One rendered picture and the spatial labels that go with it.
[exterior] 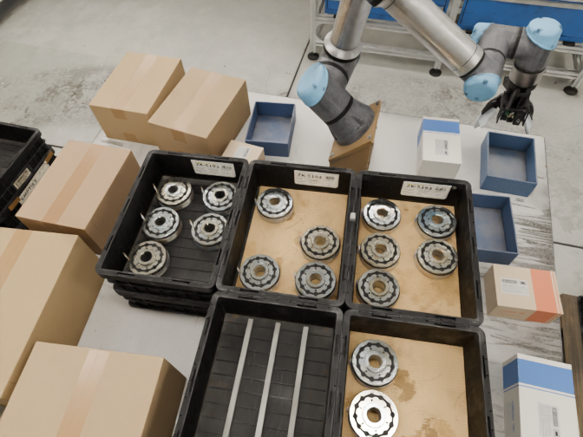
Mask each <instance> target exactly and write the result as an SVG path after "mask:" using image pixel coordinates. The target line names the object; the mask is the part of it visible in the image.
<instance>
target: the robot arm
mask: <svg viewBox="0 0 583 437"><path fill-rule="evenodd" d="M372 6H373V7H374V8H378V7H382V8H383V9H384V10H385V11H387V12H388V13H389V14H390V15H391V16H392V17H393V18H394V19H396V20H397V21H398V22H399V23H400V24H401V25H402V26H403V27H404V28H405V29H406V30H407V31H408V32H409V33H410V34H411V35H412V36H414V37H415V38H416V39H417V40H418V41H419V42H420V43H421V44H423V45H424V46H425V47H426V48H427V49H428V50H429V51H430V52H431V53H433V54H434V55H435V56H436V57H437V58H438V59H439V60H440V61H442V62H443V63H444V64H445V65H446V66H447V67H448V68H449V69H451V70H452V71H453V72H454V73H455V74H456V75H458V76H459V77H460V78H461V79H462V80H463V81H464V84H463V92H464V94H465V96H466V97H467V98H468V99H470V100H471V101H477V102H482V101H487V100H490V99H491V98H493V97H494V96H495V94H496V92H497V89H498V87H499V85H500V84H501V75H502V71H503V68H504V65H505V61H506V59H510V60H514V64H513V67H512V68H511V71H510V74H509V76H505V77H504V81H503V84H502V85H503V86H504V88H505V89H506V90H507V91H504V92H503V93H501V94H499V95H498V96H496V97H495V98H494V99H492V100H490V101H489V102H488V103H487V104H486V106H485V107H484V108H483V110H482V111H481V113H480V114H479V116H478V118H477V119H476V121H475V125H474V128H477V127H479V126H480V127H481V128H483V127H485V126H486V125H487V123H488V120H489V119H490V118H491V117H493V116H494V115H495V114H496V113H497V108H498V107H499V109H500V110H499V113H498V115H497V117H496V123H497V122H498V120H499V118H500V121H506V122H512V125H516V126H519V125H520V123H522V126H523V125H524V126H525V131H526V133H527V134H529V133H530V131H531V128H532V123H533V114H534V105H533V103H532V102H531V101H530V100H529V97H530V95H531V91H532V90H534V89H535V88H536V86H537V84H538V83H539V81H540V79H541V77H542V74H545V73H546V72H547V70H546V66H547V64H548V62H549V60H550V58H551V56H552V54H553V52H554V49H556V47H557V44H558V41H559V39H560V35H561V32H562V27H561V25H560V23H559V22H557V21H556V20H554V19H552V18H548V17H542V18H535V19H534V20H533V21H531V22H530V23H529V25H528V26H527V27H517V26H510V25H503V24H496V23H477V24H476V25H475V26H474V29H473V32H472V36H471V38H470V37H469V36H468V35H467V34H466V33H465V32H464V31H463V30H462V29H461V28H460V27H459V26H458V25H457V24H456V23H455V22H454V21H453V20H452V19H451V18H450V17H448V16H447V15H446V14H445V13H444V12H443V11H442V10H441V9H440V8H439V7H438V6H437V5H436V4H435V3H434V2H433V1H432V0H340V3H339V6H338V10H337V15H336V19H335V22H334V25H333V29H332V31H330V32H329V33H328V34H327V35H326V37H325V39H324V44H323V48H322V51H321V54H320V57H319V58H318V61H317V62H316V63H314V64H312V65H311V66H310V67H309V68H308V69H307V70H306V71H305V73H304V74H303V75H302V76H301V78H300V80H299V82H298V86H297V94H298V97H299V98H300V99H301V100H302V101H303V103H304V104H305V105H306V106H307V107H309V108H310V109H311V110H312V111H313V112H314V113H315V114H316V115H317V116H318V117H319V118H320V119H321V120H322V121H323V122H324V123H325V124H326V125H327V126H328V128H329V129H330V131H331V134H332V136H333V138H334V140H335V141H336V142H337V143H338V144H339V145H340V146H343V147H344V146H349V145H350V144H352V143H354V142H356V141H357V140H359V139H360V138H361V137H362V136H363V135H364V134H365V133H366V132H367V131H368V130H369V128H370V126H371V124H372V122H373V121H374V118H375V113H374V111H373V110H372V108H371V107H370V106H368V105H366V104H364V103H362V102H361V101H358V100H356V99H355V98H353V97H352V96H351V94H350V93H349V92H348V91H347V90H346V86H347V84H348V82H349V80H350V77H351V75H352V73H353V71H354V69H355V67H356V66H357V63H358V61H359V58H360V54H361V50H362V43H361V40H360V38H361V35H362V33H363V31H364V26H365V24H366V22H367V19H368V16H369V14H370V10H371V7H372Z"/></svg>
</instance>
